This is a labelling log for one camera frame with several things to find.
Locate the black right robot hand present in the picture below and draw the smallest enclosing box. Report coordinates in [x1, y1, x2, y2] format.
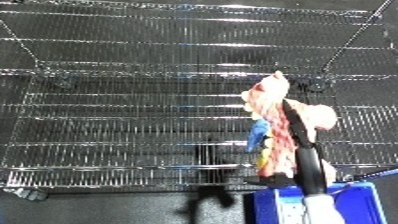
[243, 99, 331, 197]

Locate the pink and white soft toy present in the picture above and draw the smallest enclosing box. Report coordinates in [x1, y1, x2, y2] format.
[239, 70, 340, 181]

